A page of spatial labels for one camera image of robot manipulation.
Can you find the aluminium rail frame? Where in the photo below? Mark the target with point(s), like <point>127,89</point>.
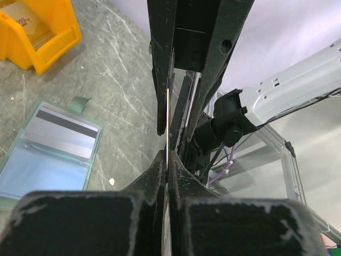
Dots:
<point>297,157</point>

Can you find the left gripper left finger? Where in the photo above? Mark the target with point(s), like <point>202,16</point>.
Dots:
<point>125,222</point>

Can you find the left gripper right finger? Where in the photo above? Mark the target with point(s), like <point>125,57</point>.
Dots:
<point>204,223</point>

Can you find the yellow bin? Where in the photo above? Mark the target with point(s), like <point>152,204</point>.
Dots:
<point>36,33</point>

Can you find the patterned credit card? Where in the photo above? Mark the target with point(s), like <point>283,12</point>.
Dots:
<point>167,235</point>

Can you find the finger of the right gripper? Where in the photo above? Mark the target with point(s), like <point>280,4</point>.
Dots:
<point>231,17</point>
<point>162,16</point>

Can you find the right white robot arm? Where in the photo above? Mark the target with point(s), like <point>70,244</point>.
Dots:
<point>200,36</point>

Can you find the silver credit card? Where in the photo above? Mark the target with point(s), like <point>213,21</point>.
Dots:
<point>56,128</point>

